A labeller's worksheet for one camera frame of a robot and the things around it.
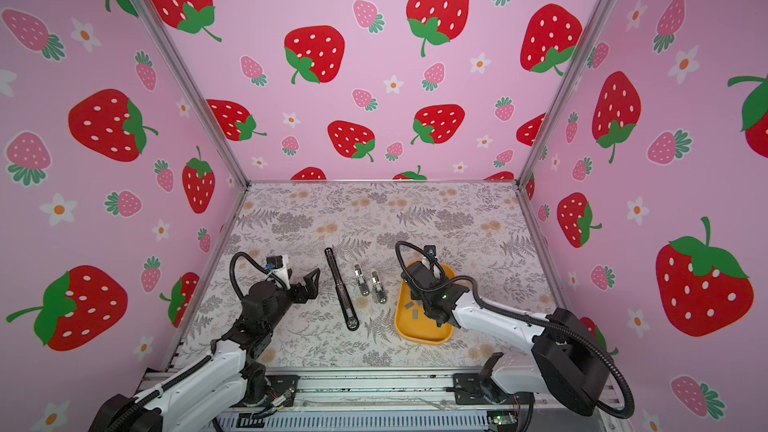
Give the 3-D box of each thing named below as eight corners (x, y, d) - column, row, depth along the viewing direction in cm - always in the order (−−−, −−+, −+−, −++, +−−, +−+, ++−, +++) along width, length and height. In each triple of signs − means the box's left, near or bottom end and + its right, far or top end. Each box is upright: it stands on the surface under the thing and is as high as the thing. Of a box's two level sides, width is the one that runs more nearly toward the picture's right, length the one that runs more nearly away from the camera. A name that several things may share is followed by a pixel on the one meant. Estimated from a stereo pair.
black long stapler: (348, 332, 86) (347, 329, 83) (324, 254, 102) (322, 249, 100) (360, 327, 86) (359, 324, 84) (334, 250, 103) (332, 246, 101)
